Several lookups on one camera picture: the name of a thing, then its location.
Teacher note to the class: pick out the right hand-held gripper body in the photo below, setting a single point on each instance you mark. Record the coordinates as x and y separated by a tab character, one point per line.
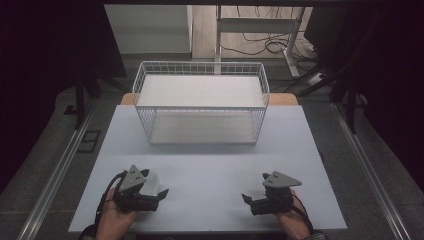
278	198

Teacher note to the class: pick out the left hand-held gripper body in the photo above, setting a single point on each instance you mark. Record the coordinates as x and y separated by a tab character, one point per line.
131	181

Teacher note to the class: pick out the white plastic cup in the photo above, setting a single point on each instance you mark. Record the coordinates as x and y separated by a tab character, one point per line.
153	185

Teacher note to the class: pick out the person's right hand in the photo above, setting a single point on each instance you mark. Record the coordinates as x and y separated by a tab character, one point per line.
296	221

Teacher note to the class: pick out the person's left hand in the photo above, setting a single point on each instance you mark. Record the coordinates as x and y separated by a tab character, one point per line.
111	220

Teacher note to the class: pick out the wooden table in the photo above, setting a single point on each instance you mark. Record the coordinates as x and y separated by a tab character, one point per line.
283	99

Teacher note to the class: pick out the small black floor plate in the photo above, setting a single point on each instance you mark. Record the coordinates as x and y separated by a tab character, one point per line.
70	110

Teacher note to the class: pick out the black metal stand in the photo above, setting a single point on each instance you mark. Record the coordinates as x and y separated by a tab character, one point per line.
80	100
351	106

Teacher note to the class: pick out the white power strip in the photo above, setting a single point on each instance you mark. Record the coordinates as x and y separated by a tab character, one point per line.
315	79

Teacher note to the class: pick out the white cabinet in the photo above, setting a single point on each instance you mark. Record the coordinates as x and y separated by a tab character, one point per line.
150	30

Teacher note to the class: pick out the dark curtain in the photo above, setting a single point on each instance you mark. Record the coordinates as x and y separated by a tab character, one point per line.
36	66
393	73

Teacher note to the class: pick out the black floor socket frame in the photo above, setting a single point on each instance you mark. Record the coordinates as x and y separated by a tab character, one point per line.
89	141

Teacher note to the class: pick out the aluminium floor rail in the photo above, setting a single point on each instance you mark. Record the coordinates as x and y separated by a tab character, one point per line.
370	173
56	170

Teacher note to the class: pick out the white metal desk frame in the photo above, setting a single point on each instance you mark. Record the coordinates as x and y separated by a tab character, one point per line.
256	25

